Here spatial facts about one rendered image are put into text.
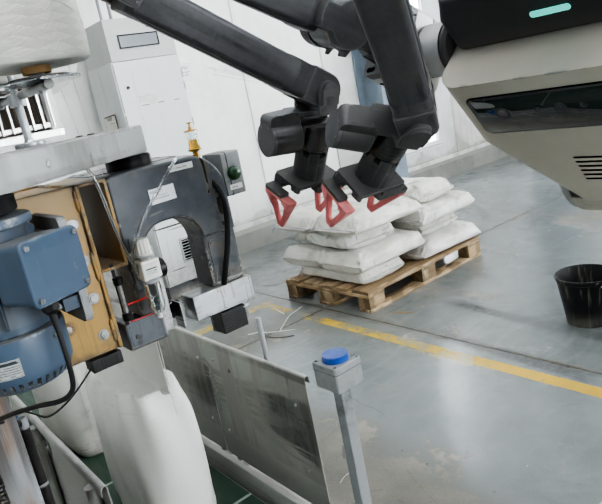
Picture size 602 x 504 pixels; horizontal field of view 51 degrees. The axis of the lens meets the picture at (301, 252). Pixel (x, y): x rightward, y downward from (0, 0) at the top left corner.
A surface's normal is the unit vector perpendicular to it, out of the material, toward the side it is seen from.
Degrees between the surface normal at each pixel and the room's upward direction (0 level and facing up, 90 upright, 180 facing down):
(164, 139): 90
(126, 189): 90
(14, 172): 90
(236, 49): 106
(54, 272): 90
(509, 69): 40
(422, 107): 142
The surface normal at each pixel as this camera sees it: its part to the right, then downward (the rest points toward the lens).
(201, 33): 0.52, 0.38
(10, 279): -0.44, 0.31
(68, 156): 0.96, -0.12
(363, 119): 0.25, -0.37
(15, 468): 0.62, 0.08
